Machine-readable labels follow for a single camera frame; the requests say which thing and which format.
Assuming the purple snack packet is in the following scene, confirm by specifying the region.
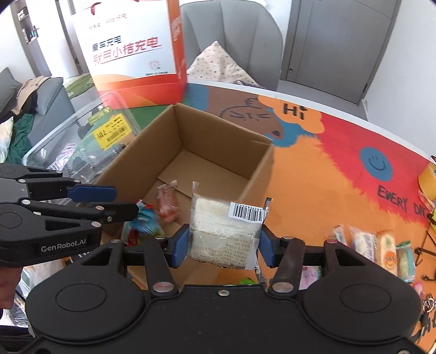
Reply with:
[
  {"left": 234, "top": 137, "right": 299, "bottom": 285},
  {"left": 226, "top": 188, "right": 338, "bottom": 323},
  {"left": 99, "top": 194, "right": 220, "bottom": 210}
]
[{"left": 299, "top": 265, "right": 322, "bottom": 290}]

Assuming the orange cake snack packet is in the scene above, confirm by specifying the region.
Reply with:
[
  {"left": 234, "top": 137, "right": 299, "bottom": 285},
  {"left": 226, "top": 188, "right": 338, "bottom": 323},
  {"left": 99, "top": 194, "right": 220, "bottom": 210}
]
[{"left": 376, "top": 230, "right": 398, "bottom": 276}]

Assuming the blue snack packet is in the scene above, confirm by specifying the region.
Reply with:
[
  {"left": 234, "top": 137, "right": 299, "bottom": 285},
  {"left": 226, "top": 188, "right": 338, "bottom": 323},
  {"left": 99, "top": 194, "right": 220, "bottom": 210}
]
[{"left": 121, "top": 201, "right": 164, "bottom": 246}]

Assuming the red striped snack packet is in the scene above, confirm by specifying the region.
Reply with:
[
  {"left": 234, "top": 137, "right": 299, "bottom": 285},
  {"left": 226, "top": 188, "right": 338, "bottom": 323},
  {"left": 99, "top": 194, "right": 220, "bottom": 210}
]
[{"left": 157, "top": 180, "right": 180, "bottom": 224}]

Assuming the white cracker snack packet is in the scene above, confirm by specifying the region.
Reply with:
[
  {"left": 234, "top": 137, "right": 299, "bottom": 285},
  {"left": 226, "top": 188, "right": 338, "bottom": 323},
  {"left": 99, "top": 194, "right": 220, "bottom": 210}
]
[{"left": 189, "top": 181, "right": 272, "bottom": 270}]

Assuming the long white bread packet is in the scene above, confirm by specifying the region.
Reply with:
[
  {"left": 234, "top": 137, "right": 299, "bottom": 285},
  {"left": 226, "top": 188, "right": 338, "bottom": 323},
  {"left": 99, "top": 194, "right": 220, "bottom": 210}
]
[{"left": 350, "top": 226, "right": 377, "bottom": 262}]

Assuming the green snack packet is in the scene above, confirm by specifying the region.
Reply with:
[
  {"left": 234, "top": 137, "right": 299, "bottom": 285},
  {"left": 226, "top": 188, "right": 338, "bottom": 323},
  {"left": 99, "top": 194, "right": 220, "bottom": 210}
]
[{"left": 239, "top": 277, "right": 258, "bottom": 285}]

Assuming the left hand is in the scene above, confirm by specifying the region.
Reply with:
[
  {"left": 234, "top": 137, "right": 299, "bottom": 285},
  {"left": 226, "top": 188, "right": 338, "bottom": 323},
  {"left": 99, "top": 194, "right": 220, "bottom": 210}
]
[{"left": 0, "top": 266, "right": 22, "bottom": 309}]

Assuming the clear plastic clamshell container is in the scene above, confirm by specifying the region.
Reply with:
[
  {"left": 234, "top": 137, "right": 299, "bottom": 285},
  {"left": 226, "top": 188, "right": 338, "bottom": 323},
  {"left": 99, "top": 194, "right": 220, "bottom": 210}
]
[{"left": 22, "top": 91, "right": 140, "bottom": 184}]

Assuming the grey sofa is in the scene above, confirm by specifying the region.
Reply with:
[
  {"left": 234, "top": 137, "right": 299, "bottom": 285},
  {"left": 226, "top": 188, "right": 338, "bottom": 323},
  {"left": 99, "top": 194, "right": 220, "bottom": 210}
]
[{"left": 1, "top": 67, "right": 75, "bottom": 164}]

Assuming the colourful cartoon table mat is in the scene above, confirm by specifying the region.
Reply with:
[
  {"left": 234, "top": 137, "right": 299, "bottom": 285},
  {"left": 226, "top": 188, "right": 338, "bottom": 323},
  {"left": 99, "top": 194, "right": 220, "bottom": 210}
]
[{"left": 111, "top": 83, "right": 436, "bottom": 354}]

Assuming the yellow tape roll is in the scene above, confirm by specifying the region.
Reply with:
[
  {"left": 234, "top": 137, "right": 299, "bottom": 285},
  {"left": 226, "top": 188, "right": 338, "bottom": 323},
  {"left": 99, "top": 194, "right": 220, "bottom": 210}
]
[{"left": 418, "top": 163, "right": 436, "bottom": 201}]

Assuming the brown cardboard box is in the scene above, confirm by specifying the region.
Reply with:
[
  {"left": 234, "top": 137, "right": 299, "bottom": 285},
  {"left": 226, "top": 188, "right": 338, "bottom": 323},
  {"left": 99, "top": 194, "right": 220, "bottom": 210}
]
[{"left": 92, "top": 102, "right": 275, "bottom": 288}]

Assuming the white orange paper bag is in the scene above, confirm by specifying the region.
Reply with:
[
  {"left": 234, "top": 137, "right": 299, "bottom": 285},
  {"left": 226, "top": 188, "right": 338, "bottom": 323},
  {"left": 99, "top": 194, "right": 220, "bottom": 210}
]
[{"left": 73, "top": 0, "right": 187, "bottom": 108}]

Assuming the dotted cushion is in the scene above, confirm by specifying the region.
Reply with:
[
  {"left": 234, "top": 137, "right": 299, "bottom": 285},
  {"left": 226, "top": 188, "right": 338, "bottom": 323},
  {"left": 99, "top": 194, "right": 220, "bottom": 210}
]
[{"left": 187, "top": 41, "right": 259, "bottom": 87}]

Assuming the grey door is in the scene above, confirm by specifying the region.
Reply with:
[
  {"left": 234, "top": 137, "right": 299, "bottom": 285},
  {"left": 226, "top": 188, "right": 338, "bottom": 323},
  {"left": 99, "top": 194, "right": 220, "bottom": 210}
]
[{"left": 281, "top": 0, "right": 400, "bottom": 104}]

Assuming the grey chair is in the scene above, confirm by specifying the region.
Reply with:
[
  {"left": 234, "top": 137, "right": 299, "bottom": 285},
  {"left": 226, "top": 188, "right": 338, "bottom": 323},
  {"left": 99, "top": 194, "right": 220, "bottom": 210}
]
[{"left": 180, "top": 1, "right": 283, "bottom": 91}]

